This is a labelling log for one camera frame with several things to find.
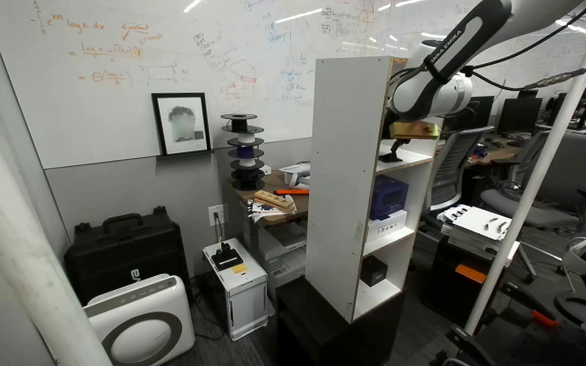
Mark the grey mesh office chair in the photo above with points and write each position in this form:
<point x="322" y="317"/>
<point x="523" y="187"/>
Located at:
<point x="455" y="164"/>

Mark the white slanted pole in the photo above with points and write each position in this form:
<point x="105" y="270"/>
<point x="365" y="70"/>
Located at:
<point x="543" y="162"/>

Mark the thick white foreground pole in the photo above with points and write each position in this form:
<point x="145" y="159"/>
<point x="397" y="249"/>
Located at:
<point x="14" y="257"/>

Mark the cluttered wooden desk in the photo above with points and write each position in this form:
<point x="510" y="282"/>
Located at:
<point x="274" y="200"/>

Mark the grey padded office chair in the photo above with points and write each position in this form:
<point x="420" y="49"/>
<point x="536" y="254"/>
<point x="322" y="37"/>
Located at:
<point x="563" y="175"/>

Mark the white wall outlet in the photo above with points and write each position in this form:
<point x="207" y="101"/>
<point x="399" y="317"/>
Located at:
<point x="215" y="213"/>

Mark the white particleboard shelf unit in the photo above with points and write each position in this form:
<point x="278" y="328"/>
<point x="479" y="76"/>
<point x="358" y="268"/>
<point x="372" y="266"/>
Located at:
<point x="339" y="190"/>

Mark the dark computer monitor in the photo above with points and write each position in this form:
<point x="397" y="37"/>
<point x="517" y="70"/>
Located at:
<point x="517" y="114"/>

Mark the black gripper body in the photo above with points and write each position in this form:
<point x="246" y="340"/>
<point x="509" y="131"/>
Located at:
<point x="411" y="128"/>

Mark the white computer case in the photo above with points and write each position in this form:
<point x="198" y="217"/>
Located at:
<point x="238" y="291"/>

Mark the white round air purifier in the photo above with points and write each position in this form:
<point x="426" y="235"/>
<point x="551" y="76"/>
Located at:
<point x="143" y="321"/>

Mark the framed portrait picture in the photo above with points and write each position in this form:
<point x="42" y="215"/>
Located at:
<point x="182" y="125"/>

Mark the black stand under shelf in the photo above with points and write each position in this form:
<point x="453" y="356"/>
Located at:
<point x="334" y="332"/>

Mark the small black box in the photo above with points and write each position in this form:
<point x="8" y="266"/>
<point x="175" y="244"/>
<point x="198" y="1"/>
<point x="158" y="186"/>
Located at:
<point x="372" y="270"/>

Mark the black device on computer case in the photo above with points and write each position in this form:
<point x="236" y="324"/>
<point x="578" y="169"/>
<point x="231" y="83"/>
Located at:
<point x="226" y="257"/>

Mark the black hard carrying case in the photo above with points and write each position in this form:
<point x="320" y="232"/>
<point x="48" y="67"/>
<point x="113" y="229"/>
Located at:
<point x="123" y="250"/>

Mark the wall whiteboard with writing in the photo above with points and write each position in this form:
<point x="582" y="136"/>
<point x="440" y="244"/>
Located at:
<point x="171" y="62"/>

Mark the white box under blue box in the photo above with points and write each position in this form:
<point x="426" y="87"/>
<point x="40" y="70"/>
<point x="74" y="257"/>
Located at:
<point x="386" y="226"/>

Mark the stack of filament spools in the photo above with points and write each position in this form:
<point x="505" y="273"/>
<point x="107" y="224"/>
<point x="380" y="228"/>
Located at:
<point x="244" y="152"/>

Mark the orange block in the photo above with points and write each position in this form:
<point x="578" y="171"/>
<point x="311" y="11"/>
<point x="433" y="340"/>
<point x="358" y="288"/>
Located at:
<point x="471" y="273"/>

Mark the white device with orange button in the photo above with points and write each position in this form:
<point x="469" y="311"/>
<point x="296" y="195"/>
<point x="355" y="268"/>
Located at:
<point x="475" y="219"/>

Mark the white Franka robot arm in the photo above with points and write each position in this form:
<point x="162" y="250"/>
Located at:
<point x="455" y="52"/>

